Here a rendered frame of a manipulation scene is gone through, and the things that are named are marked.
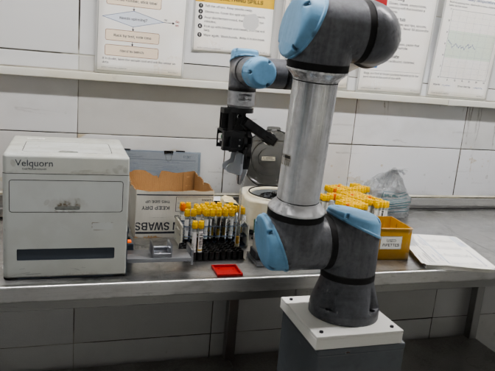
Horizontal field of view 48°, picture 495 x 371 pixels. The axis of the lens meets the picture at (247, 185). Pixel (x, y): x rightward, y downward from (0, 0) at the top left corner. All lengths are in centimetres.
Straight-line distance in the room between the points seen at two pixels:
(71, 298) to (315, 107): 73
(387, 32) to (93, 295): 88
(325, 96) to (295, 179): 16
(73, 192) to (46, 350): 99
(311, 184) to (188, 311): 125
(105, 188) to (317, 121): 56
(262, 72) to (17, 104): 91
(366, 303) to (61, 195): 72
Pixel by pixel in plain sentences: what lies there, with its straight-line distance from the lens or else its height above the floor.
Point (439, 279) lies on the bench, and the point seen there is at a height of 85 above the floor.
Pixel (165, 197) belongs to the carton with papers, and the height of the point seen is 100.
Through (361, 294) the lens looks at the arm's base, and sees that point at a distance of 119.
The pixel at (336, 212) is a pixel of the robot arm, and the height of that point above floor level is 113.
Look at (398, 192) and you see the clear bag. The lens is 221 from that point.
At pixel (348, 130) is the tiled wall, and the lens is 222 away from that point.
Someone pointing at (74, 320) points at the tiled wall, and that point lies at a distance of 217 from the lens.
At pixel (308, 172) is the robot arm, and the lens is 105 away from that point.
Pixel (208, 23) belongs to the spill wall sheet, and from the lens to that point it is 200.
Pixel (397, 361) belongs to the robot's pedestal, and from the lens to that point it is 126.
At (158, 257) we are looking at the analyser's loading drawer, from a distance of 143.
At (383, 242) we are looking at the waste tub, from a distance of 169.
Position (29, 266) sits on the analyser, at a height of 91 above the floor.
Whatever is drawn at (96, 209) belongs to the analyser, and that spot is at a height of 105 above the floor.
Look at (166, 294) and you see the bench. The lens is 141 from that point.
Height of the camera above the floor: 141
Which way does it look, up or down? 12 degrees down
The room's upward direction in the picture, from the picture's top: 5 degrees clockwise
